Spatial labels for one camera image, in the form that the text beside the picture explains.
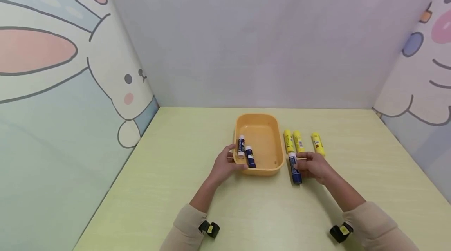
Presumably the person's left hand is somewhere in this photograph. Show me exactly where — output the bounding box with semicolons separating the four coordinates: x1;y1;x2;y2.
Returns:
210;144;249;185

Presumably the person's right hand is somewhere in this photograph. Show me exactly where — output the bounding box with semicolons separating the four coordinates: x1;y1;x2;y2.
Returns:
295;152;336;186

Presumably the orange plastic tray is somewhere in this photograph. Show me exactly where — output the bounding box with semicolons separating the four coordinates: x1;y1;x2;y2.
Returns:
233;113;285;177

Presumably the person's right forearm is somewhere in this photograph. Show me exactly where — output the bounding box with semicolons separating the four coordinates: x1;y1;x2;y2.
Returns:
321;172;420;251

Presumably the person's left forearm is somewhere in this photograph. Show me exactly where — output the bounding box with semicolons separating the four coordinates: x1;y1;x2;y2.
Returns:
159;173;227;251

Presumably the yellow glue stick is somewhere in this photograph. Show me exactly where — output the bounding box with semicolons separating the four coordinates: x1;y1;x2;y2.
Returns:
292;130;306;154
283;129;295;155
310;132;327;157

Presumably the black wrist band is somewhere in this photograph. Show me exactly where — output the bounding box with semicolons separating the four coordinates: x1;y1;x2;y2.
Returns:
329;222;354;244
198;220;221;239

